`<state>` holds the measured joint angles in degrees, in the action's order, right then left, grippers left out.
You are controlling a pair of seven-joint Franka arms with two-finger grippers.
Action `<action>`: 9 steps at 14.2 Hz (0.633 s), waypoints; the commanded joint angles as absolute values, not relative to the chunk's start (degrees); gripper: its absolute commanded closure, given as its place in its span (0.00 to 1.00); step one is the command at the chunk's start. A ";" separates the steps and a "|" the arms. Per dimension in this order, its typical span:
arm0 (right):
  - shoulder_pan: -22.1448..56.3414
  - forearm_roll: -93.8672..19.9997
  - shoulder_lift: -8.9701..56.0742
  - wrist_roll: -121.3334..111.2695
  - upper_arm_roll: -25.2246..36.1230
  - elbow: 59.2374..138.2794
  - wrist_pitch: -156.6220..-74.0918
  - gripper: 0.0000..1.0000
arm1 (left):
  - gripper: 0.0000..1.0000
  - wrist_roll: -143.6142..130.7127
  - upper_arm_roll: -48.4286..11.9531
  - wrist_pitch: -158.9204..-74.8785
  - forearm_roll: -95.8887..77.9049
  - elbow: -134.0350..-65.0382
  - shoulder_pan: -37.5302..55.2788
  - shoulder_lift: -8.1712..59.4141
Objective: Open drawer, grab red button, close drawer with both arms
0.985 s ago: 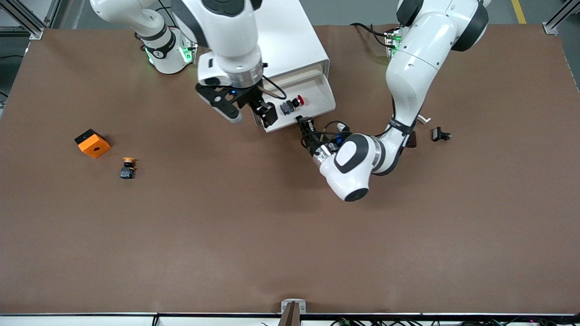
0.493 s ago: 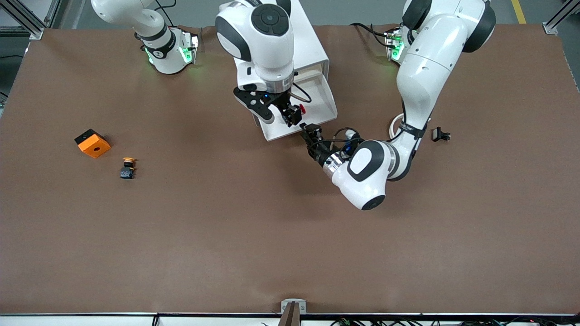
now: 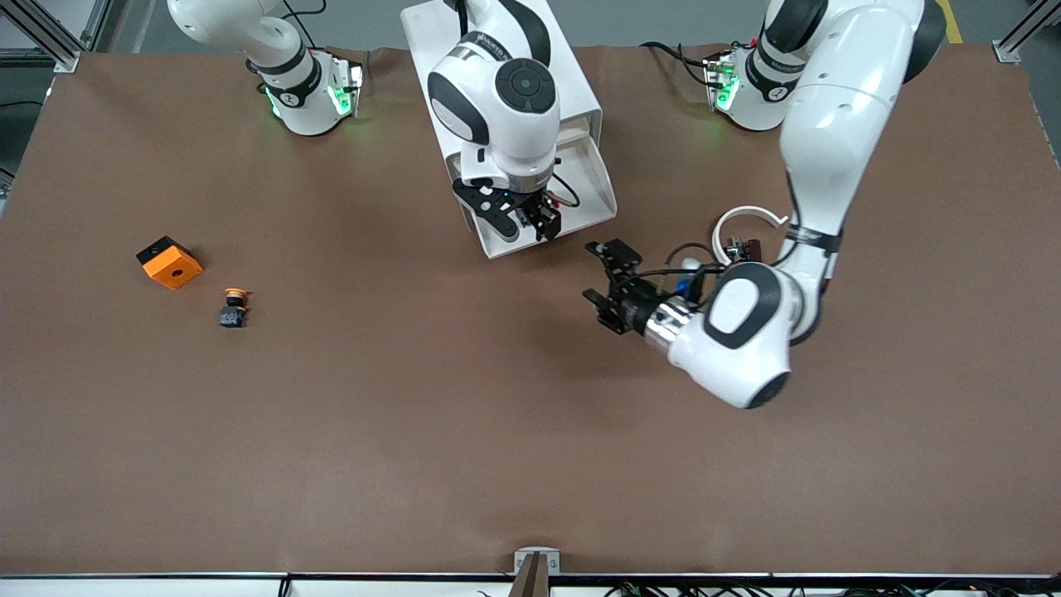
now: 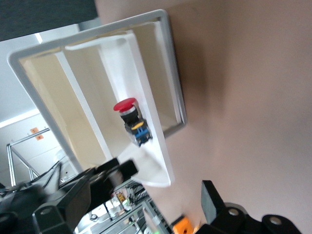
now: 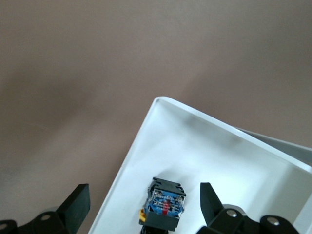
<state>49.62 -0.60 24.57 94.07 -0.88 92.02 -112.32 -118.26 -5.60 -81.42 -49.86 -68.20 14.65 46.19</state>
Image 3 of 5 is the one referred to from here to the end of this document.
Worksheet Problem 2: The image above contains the orange button enclosure box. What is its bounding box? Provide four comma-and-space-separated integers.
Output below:
137, 236, 204, 291

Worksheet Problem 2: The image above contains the aluminium frame profile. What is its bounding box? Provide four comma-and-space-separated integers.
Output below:
0, 0, 113, 74
992, 0, 1061, 65

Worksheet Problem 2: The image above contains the white table edge rail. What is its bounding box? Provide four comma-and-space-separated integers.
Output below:
0, 570, 1061, 597

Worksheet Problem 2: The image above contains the yellow push button switch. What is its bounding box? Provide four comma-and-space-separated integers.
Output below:
219, 287, 251, 329

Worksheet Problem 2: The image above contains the white C-shaped ring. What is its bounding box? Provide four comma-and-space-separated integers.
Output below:
713, 205, 790, 268

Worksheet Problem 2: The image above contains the grey metal bracket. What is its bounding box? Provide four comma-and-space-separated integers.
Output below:
514, 547, 561, 575

